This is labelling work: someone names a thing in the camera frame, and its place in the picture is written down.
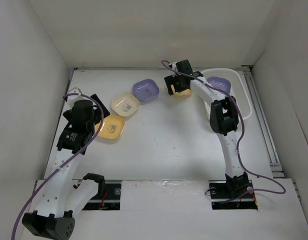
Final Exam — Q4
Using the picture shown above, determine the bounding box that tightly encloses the yellow panda plate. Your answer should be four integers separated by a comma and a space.
95, 114, 125, 145
171, 85, 192, 99

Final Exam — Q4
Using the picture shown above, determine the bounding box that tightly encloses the cream panda plate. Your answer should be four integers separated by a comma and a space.
110, 92, 140, 117

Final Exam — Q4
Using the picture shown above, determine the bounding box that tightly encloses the purple panda plate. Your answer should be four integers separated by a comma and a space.
206, 76, 232, 94
132, 78, 160, 102

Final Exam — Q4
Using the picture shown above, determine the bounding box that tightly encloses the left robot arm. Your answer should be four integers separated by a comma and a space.
21, 92, 110, 240

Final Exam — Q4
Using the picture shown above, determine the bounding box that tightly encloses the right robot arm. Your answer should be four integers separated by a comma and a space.
161, 60, 253, 204

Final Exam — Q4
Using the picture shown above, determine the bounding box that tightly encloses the white perforated plastic bin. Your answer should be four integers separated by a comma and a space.
201, 68, 252, 120

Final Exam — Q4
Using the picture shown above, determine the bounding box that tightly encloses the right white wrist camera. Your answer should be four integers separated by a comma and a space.
168, 62, 178, 72

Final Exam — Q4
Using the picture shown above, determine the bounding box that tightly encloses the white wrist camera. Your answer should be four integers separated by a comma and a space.
63, 87, 83, 109
168, 62, 178, 72

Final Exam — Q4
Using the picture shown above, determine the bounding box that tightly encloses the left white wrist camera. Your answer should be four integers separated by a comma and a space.
63, 87, 83, 109

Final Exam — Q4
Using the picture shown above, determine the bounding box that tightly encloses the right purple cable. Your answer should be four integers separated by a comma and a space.
160, 59, 287, 204

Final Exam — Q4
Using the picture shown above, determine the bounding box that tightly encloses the purple cable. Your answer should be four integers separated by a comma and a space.
10, 92, 105, 240
160, 59, 287, 204

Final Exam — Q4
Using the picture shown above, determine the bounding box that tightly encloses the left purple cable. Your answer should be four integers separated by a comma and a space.
10, 92, 105, 240

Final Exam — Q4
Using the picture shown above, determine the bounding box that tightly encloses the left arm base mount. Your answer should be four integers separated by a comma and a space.
82, 181, 122, 211

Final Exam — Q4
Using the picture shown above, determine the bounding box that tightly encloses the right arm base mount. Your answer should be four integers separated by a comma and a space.
205, 180, 258, 210

